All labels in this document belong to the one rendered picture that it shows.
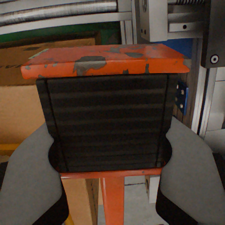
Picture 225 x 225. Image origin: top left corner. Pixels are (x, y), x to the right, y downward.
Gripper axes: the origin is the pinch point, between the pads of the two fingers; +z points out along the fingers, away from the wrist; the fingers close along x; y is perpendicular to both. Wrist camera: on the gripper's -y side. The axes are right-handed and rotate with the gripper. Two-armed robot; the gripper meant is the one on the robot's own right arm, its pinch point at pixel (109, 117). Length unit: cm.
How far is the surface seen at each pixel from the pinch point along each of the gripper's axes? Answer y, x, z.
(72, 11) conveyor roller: -10, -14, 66
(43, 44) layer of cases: 2, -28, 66
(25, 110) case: 5.9, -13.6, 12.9
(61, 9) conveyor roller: -12, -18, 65
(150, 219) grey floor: 259, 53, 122
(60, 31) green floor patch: -1, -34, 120
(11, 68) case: 1.3, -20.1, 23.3
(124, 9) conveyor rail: -10, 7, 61
